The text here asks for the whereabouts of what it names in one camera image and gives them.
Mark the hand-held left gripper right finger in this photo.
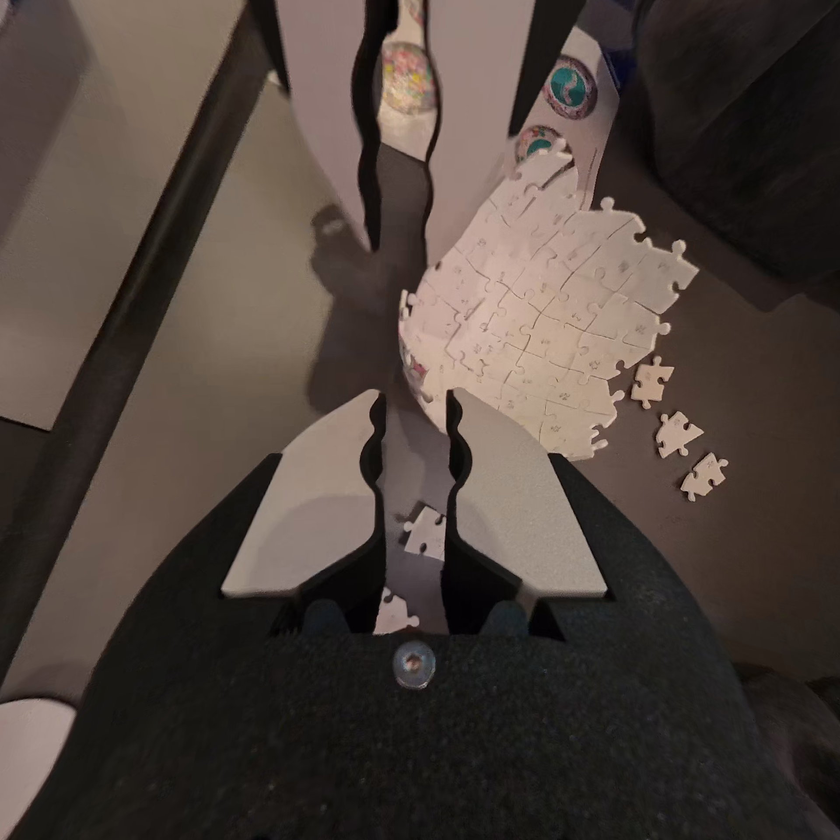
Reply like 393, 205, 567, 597
445, 387, 608, 603

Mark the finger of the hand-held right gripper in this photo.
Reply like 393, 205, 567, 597
422, 0, 551, 280
276, 0, 399, 255

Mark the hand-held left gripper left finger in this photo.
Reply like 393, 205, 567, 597
221, 390, 388, 601

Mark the half-built colourful puzzle ball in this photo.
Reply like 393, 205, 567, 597
399, 141, 700, 463

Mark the scattered pile of puzzle pieces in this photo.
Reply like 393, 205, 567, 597
377, 357, 731, 634

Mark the white printed instruction leaflet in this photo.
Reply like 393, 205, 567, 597
381, 0, 621, 211

